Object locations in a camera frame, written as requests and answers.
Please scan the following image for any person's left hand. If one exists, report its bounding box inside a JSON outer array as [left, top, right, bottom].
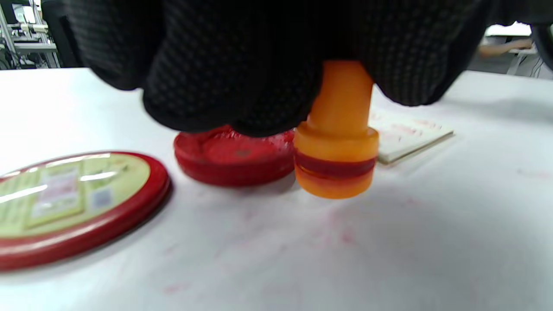
[[60, 0, 553, 137]]

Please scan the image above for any red ink pad base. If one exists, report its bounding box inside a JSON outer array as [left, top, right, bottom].
[[174, 125, 296, 187]]

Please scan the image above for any orange reward stamp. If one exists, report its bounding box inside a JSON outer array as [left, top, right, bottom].
[[294, 60, 380, 199]]

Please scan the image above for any spiral lined notebook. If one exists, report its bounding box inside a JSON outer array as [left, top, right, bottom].
[[369, 110, 455, 165]]

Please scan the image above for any red ink tin lid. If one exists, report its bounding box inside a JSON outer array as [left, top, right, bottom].
[[0, 151, 172, 272]]

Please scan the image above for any aluminium frame rack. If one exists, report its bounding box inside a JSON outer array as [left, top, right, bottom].
[[0, 0, 60, 70]]

